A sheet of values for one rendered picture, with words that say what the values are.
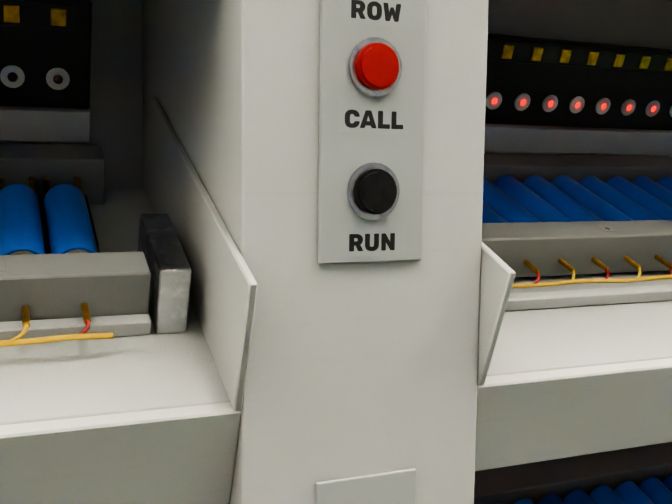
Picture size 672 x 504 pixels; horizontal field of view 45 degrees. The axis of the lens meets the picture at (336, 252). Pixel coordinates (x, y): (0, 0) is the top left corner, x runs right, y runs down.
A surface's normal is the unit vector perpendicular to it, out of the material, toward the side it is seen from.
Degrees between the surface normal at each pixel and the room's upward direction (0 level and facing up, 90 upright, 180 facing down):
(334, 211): 90
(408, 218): 90
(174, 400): 22
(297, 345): 90
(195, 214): 90
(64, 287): 112
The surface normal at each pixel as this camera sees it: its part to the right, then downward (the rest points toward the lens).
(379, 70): 0.38, 0.10
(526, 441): 0.35, 0.47
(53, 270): 0.15, -0.89
